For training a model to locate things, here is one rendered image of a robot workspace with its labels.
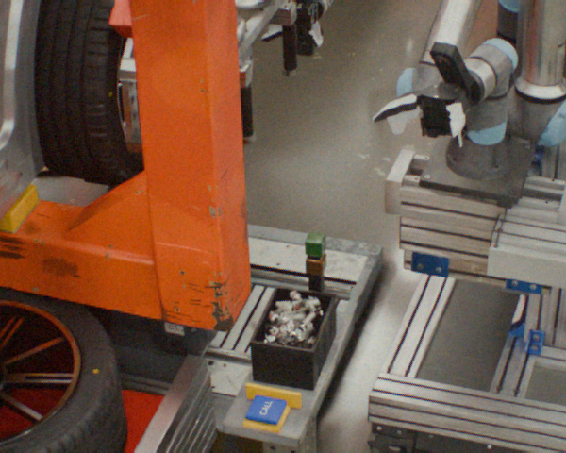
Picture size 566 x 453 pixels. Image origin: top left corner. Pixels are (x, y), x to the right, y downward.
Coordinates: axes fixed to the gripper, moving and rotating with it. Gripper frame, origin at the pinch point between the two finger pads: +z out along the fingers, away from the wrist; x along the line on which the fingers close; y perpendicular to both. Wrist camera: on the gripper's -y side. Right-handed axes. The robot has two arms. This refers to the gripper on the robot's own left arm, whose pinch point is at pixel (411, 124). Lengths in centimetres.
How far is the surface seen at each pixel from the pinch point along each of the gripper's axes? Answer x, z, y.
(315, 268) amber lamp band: 48, -30, 59
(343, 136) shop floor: 131, -163, 107
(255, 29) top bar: 76, -58, 16
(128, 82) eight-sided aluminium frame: 93, -30, 19
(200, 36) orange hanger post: 48.6, -8.0, -6.9
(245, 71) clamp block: 70, -44, 20
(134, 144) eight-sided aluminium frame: 95, -29, 35
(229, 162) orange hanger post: 54, -15, 25
